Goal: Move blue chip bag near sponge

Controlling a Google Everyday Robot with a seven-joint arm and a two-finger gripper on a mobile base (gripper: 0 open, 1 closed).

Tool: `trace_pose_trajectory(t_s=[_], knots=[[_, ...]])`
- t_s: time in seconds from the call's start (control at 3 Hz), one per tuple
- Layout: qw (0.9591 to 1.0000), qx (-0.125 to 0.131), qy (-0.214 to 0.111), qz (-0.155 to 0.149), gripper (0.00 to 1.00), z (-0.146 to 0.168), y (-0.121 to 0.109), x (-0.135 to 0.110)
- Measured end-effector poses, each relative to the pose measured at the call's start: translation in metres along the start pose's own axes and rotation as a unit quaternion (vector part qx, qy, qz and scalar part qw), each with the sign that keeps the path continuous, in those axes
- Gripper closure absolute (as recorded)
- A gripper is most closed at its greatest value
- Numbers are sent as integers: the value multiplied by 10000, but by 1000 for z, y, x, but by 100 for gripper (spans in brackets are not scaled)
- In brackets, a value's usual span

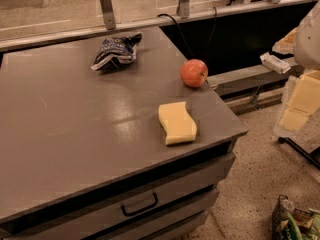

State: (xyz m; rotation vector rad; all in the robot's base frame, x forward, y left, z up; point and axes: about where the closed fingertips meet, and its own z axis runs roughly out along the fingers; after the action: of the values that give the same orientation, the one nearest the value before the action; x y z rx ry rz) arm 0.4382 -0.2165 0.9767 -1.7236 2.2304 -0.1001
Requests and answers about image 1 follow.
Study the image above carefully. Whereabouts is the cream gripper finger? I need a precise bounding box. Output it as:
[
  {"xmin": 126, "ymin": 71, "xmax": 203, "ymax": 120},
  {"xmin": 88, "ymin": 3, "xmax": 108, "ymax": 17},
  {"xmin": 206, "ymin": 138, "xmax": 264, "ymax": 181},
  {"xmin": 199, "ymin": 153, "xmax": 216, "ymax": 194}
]
[{"xmin": 279, "ymin": 70, "xmax": 320, "ymax": 132}]

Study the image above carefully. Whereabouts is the small white packet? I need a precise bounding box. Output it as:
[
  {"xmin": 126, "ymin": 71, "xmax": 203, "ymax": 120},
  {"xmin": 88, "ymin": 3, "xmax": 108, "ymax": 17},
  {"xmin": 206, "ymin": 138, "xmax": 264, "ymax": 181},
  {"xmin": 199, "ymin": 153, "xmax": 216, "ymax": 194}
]
[{"xmin": 260, "ymin": 53, "xmax": 291, "ymax": 74}]

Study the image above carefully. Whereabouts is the black cable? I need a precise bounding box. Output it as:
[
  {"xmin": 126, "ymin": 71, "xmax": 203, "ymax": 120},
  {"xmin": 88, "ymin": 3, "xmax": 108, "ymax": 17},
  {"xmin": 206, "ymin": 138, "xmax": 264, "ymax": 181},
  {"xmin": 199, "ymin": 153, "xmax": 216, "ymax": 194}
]
[{"xmin": 156, "ymin": 6, "xmax": 218, "ymax": 62}]

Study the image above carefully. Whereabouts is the grey metal ledge rail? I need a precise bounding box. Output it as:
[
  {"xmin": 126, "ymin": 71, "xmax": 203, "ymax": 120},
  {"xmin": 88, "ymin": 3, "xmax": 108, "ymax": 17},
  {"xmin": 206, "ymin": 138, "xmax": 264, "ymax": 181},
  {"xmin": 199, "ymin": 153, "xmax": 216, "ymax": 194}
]
[{"xmin": 207, "ymin": 58, "xmax": 304, "ymax": 96}]

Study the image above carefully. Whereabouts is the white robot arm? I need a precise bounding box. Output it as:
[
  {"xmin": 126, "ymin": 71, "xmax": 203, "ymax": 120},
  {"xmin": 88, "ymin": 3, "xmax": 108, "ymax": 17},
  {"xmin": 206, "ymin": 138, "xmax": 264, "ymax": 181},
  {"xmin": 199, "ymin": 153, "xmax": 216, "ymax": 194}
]
[{"xmin": 272, "ymin": 1, "xmax": 320, "ymax": 132}]

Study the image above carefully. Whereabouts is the blue chip bag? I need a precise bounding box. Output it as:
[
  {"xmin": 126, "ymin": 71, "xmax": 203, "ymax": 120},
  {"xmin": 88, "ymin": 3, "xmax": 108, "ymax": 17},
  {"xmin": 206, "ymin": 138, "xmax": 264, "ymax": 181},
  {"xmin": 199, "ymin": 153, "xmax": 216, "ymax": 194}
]
[{"xmin": 91, "ymin": 32, "xmax": 142, "ymax": 72}]

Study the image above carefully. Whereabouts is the left metal bracket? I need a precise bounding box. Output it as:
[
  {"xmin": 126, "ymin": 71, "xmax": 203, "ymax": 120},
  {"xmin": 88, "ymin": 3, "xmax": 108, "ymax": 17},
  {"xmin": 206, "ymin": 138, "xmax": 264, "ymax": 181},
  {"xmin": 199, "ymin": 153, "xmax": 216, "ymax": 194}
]
[{"xmin": 99, "ymin": 0, "xmax": 116, "ymax": 30}]

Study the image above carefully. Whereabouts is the red apple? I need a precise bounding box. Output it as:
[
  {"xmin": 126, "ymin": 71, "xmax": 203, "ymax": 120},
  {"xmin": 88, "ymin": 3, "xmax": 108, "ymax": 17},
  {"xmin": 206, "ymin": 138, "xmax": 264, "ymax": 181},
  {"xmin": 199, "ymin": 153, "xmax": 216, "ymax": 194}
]
[{"xmin": 180, "ymin": 59, "xmax": 208, "ymax": 88}]

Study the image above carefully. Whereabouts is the black metal floor bar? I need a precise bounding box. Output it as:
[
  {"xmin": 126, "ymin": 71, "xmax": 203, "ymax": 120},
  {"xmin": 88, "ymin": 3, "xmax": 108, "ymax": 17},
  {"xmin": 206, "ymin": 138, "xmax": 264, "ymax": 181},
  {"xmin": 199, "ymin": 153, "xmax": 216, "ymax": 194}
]
[{"xmin": 278, "ymin": 137, "xmax": 320, "ymax": 170}]

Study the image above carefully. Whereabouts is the yellow wavy sponge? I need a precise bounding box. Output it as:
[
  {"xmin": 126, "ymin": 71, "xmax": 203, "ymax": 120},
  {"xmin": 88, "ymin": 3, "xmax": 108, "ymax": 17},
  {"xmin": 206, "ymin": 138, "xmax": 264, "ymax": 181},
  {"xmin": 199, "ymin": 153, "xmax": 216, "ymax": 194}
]
[{"xmin": 158, "ymin": 101, "xmax": 197, "ymax": 145}]

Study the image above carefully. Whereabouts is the middle metal bracket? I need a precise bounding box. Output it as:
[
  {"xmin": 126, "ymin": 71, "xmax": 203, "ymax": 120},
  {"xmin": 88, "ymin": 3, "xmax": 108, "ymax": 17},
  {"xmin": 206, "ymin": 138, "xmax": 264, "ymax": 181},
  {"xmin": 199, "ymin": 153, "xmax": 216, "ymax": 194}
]
[{"xmin": 177, "ymin": 0, "xmax": 190, "ymax": 18}]

